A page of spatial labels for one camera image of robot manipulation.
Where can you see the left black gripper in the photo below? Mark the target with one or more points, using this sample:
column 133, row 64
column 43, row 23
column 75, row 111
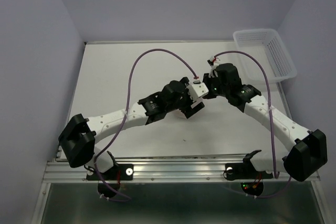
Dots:
column 188, row 111

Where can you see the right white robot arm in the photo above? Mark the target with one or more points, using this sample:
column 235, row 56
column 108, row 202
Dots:
column 306, row 150

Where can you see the aluminium mounting rail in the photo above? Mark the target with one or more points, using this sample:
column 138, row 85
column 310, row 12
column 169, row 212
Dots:
column 198, row 169

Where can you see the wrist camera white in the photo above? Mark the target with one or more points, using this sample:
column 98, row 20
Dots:
column 214, row 63
column 197, row 89

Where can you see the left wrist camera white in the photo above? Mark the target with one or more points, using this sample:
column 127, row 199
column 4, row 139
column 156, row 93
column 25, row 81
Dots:
column 197, row 89

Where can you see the white plastic basket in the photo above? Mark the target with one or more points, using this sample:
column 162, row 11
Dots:
column 266, row 46

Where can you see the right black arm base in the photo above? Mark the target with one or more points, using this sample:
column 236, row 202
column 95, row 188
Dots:
column 252, row 184

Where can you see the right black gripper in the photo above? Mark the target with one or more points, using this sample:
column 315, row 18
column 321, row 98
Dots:
column 207, row 80

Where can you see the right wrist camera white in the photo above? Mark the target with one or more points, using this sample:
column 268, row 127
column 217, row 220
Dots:
column 214, row 63

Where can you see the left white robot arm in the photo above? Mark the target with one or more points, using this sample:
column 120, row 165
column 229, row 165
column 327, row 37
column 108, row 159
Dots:
column 79, row 137

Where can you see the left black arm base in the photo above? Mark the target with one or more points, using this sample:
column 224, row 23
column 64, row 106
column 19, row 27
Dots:
column 118, row 172

